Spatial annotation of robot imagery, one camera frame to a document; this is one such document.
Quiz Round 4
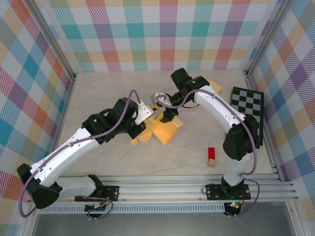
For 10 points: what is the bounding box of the black grey chessboard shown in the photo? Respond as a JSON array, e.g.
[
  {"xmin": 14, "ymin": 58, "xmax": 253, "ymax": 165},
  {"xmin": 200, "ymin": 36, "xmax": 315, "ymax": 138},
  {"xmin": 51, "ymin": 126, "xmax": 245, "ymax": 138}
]
[{"xmin": 230, "ymin": 86, "xmax": 265, "ymax": 148}]

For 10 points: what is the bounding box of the small circuit board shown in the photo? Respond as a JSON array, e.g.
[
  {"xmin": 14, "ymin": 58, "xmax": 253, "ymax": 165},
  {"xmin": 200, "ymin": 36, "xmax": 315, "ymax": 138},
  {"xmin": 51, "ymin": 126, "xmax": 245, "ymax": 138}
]
[
  {"xmin": 226, "ymin": 201, "xmax": 243, "ymax": 211},
  {"xmin": 85, "ymin": 202, "xmax": 109, "ymax": 213}
]

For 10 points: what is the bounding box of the aluminium mounting rail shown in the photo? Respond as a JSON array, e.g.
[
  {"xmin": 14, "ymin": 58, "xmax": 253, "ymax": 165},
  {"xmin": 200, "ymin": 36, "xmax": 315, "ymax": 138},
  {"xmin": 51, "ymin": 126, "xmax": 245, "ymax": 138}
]
[{"xmin": 27, "ymin": 174, "xmax": 300, "ymax": 204}]

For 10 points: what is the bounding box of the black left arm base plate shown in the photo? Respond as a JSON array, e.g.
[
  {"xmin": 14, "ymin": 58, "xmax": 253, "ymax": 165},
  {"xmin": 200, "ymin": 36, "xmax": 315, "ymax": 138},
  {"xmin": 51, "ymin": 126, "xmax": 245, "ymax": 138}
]
[{"xmin": 74, "ymin": 185, "xmax": 120, "ymax": 203}]

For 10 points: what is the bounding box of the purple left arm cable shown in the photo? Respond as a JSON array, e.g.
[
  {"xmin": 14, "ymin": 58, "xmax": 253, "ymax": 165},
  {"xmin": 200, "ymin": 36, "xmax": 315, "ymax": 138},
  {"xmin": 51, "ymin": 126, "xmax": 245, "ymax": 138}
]
[{"xmin": 18, "ymin": 89, "xmax": 151, "ymax": 220}]

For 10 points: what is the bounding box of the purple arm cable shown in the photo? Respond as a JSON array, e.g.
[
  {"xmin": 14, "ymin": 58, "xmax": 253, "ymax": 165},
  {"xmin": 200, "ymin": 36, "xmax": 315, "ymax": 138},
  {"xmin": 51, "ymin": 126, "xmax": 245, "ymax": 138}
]
[
  {"xmin": 18, "ymin": 89, "xmax": 151, "ymax": 220},
  {"xmin": 156, "ymin": 89, "xmax": 261, "ymax": 217}
]

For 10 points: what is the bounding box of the perforated grey cable duct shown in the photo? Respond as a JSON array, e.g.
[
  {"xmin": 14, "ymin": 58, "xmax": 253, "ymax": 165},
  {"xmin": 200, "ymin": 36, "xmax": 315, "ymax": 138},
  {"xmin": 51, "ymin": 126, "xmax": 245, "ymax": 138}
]
[{"xmin": 38, "ymin": 205, "xmax": 243, "ymax": 214}]

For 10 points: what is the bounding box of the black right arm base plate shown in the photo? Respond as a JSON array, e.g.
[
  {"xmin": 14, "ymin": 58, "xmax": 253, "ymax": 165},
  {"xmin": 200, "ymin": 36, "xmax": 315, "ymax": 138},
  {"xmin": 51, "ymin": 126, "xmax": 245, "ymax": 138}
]
[{"xmin": 206, "ymin": 183, "xmax": 252, "ymax": 201}]

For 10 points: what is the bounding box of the aluminium frame post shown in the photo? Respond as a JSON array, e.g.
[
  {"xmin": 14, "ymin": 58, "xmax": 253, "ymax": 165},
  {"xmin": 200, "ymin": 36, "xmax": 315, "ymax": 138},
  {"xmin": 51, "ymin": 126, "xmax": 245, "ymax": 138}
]
[
  {"xmin": 243, "ymin": 0, "xmax": 296, "ymax": 77},
  {"xmin": 26, "ymin": 0, "xmax": 77, "ymax": 82}
]

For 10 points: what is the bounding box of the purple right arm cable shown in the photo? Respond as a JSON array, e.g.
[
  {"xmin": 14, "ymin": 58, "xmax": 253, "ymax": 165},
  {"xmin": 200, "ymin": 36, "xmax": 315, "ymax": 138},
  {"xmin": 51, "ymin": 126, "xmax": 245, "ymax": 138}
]
[{"xmin": 156, "ymin": 89, "xmax": 261, "ymax": 217}]

